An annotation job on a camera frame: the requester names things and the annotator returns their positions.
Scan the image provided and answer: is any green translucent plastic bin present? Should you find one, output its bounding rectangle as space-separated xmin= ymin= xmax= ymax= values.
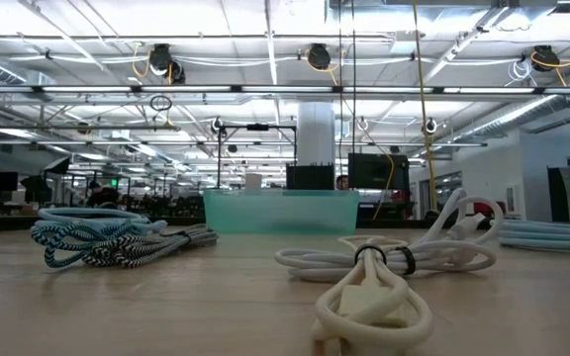
xmin=202 ymin=188 xmax=361 ymax=236

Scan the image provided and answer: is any beige cable with black tie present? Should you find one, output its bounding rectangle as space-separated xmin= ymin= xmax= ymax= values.
xmin=312 ymin=234 xmax=435 ymax=356

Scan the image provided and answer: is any white cable with black tie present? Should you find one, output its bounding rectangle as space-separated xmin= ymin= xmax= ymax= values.
xmin=273 ymin=187 xmax=505 ymax=284

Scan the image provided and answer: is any teal braided USB cable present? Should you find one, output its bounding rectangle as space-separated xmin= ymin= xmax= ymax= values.
xmin=30 ymin=220 xmax=136 ymax=270

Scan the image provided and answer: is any small white box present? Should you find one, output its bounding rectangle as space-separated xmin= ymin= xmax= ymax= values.
xmin=243 ymin=172 xmax=264 ymax=194

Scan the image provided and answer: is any white pillar with black base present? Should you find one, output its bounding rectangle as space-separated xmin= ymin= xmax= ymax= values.
xmin=285 ymin=101 xmax=336 ymax=192

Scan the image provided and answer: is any long ceiling light strip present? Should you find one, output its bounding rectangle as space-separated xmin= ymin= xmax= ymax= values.
xmin=0 ymin=84 xmax=570 ymax=96

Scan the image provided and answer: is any black background monitor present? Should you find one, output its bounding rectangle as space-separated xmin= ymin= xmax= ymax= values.
xmin=347 ymin=152 xmax=411 ymax=191

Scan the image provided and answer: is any red box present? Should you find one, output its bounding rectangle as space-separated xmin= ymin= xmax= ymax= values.
xmin=472 ymin=200 xmax=508 ymax=218

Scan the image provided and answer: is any black background rig frame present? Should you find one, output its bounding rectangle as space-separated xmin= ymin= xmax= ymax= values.
xmin=216 ymin=123 xmax=299 ymax=192

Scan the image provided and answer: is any thin black hanging cable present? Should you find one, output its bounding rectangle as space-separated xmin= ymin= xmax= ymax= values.
xmin=337 ymin=0 xmax=344 ymax=174

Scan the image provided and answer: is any black coiled hanging cable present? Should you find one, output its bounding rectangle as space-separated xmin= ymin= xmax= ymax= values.
xmin=350 ymin=0 xmax=358 ymax=192

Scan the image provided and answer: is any black ceiling cable reel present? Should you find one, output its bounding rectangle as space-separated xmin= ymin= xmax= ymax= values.
xmin=305 ymin=43 xmax=333 ymax=71
xmin=530 ymin=44 xmax=562 ymax=73
xmin=147 ymin=43 xmax=187 ymax=86

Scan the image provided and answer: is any yellow hanging cable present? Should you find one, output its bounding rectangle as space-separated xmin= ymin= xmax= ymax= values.
xmin=410 ymin=0 xmax=440 ymax=213

